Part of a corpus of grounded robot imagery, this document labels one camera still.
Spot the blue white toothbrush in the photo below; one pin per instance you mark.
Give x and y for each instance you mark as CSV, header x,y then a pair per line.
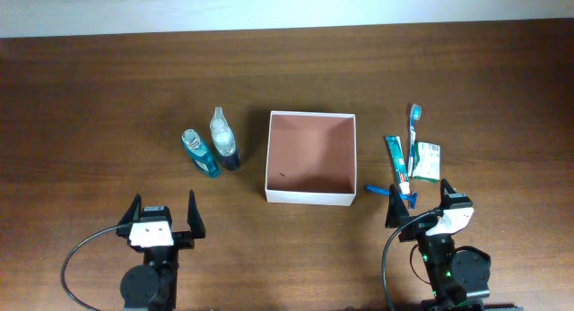
x,y
415,115

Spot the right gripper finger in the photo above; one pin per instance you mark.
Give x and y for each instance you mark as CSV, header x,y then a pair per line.
x,y
446,189
397,213

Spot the white cardboard box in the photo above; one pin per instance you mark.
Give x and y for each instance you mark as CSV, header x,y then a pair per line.
x,y
311,158

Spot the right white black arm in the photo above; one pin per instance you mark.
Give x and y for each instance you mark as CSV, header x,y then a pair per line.
x,y
458,275

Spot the blue disposable razor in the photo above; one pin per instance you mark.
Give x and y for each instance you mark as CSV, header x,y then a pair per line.
x,y
410,198

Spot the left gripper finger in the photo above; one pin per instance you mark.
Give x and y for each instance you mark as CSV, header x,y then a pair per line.
x,y
194,219
133,212

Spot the green white soap packet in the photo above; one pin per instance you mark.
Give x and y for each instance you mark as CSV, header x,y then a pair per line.
x,y
426,164

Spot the teal mouthwash bottle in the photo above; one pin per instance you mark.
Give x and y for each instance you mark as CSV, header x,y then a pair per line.
x,y
201,155

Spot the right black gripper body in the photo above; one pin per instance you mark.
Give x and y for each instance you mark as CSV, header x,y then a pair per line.
x,y
417,229

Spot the clear foam soap bottle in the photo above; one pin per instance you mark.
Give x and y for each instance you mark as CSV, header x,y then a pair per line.
x,y
224,140

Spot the teal toothpaste tube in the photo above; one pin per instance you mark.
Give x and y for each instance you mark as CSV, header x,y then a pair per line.
x,y
396,153

